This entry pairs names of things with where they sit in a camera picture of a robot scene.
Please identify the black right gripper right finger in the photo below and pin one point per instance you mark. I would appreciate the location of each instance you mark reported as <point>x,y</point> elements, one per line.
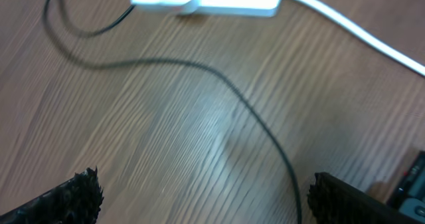
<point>332,201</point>

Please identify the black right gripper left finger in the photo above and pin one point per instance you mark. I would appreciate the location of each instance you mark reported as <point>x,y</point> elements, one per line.
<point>77,200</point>

